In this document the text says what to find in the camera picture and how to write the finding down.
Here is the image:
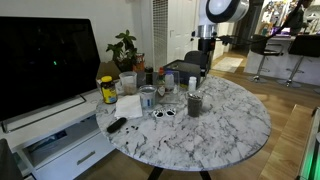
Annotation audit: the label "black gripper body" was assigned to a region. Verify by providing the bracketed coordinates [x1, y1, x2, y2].
[198, 37, 216, 67]

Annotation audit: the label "small white pill bottle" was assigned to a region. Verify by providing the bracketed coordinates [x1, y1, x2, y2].
[187, 76, 198, 93]

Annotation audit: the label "dark grey chair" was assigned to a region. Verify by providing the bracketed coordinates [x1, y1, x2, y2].
[183, 50, 202, 68]

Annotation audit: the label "dark blue storage box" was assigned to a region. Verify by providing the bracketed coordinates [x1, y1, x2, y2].
[162, 58, 210, 89]

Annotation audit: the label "beige floor rug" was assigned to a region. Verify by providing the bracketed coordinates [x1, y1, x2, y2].
[212, 56, 245, 74]

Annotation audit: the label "small clear plastic cup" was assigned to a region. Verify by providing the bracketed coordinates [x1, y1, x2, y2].
[199, 94, 215, 113]

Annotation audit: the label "red cap sauce bottle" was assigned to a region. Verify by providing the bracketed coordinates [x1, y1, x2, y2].
[157, 66, 166, 86]

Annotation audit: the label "white louvered panel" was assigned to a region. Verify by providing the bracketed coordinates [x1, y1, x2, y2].
[152, 0, 169, 70]

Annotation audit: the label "dark spice bottle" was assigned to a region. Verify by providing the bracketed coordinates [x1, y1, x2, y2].
[144, 66, 155, 86]

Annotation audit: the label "white framed sunglasses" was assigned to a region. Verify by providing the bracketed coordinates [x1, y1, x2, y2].
[152, 108, 177, 119]

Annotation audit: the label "black bar stool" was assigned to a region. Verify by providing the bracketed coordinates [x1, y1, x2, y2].
[247, 33, 285, 83]
[276, 34, 320, 89]

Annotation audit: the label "clear plastic beaker cup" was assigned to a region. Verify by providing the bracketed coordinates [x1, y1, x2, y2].
[138, 84, 158, 111]

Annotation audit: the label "orange snack packet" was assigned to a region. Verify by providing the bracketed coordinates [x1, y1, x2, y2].
[132, 52, 146, 73]

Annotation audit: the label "clear measuring cup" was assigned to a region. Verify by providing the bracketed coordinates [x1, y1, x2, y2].
[118, 71, 138, 96]

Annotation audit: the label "open laptop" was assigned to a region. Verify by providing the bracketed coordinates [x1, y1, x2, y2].
[269, 26, 292, 38]

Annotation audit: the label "green potted plant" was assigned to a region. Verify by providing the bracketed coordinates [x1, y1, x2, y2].
[105, 29, 138, 73]

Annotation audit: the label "white paper napkin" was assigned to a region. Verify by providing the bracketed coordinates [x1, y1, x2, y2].
[113, 94, 144, 121]

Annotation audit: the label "brown cardboard box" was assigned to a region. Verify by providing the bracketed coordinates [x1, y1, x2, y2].
[96, 61, 122, 82]

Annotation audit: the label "yellow cap vitamin bottle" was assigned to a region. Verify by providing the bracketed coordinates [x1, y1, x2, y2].
[100, 75, 119, 105]

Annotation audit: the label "person in dark clothes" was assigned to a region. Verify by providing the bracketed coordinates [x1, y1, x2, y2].
[282, 0, 315, 36]

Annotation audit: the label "black remote control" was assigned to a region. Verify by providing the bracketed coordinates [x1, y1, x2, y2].
[106, 116, 128, 135]

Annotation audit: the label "black table leg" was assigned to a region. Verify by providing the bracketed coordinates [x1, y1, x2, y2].
[146, 166, 165, 180]
[198, 170, 213, 180]

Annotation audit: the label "wooden step platform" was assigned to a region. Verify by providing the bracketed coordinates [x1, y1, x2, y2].
[258, 104, 315, 180]

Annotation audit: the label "white media cabinet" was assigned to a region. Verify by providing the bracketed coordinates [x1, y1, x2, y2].
[0, 89, 116, 180]

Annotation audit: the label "large black flat monitor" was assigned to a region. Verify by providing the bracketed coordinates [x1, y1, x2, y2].
[0, 16, 102, 123]

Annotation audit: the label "silver monitor stand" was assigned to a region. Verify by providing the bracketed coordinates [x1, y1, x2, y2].
[1, 94, 88, 134]

